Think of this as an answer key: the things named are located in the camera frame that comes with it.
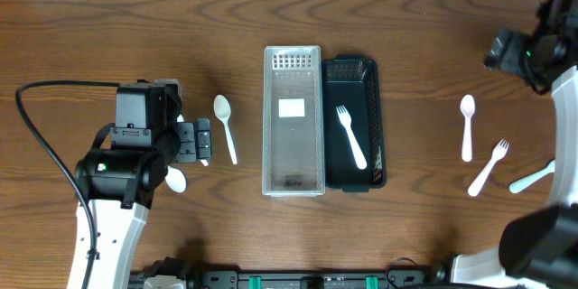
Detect white plastic spoon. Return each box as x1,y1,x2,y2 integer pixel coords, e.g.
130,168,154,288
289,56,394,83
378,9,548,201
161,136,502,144
213,95,238,164
460,95,475,162
177,115,209,166
165,165,188,193

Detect white plastic fork slanted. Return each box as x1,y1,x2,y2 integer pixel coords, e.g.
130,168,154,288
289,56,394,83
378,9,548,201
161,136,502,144
467,139,509,197

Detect white plastic fork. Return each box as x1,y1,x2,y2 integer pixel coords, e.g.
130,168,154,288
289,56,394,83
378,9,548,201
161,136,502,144
508,160,555,193
336,105,368,170

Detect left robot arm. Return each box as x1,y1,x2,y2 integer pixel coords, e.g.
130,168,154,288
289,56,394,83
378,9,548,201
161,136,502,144
68,79,212,288

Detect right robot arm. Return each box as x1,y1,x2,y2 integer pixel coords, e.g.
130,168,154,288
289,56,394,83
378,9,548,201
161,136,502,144
436,0,577,288

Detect clear plastic mesh tray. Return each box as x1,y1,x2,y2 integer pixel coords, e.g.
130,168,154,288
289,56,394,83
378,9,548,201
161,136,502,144
262,45,325,197

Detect black plastic mesh tray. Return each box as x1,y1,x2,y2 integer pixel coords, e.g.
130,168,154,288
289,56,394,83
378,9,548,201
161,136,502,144
322,54,387,192

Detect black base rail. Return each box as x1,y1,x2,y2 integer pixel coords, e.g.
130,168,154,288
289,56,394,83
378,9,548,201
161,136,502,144
127,257,449,289

